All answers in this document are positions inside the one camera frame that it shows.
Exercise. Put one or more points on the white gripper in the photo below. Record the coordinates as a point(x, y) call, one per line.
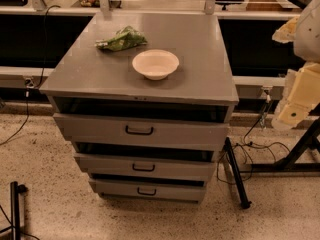
point(308, 34)

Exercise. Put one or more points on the grey top drawer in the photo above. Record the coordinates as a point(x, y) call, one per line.
point(142, 132)

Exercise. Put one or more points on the grey drawer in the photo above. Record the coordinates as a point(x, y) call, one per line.
point(142, 132)
point(148, 190)
point(145, 167)

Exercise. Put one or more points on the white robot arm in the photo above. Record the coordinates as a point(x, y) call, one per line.
point(303, 32)

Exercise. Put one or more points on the grey middle drawer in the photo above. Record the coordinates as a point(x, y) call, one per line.
point(145, 167)

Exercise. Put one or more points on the grey drawer cabinet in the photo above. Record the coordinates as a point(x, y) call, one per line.
point(90, 81)

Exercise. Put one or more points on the grey bottom drawer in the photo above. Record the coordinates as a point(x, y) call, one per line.
point(148, 190)

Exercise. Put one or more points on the black stand leg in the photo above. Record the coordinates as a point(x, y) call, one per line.
point(245, 203)

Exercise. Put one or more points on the white bowl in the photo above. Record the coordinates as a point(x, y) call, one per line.
point(155, 64)

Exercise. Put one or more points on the green chip bag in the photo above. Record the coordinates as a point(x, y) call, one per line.
point(124, 39)

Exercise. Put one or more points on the black stand bottom left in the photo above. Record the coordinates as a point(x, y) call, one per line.
point(14, 226)

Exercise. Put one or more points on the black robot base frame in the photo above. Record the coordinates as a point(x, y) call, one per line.
point(290, 163)

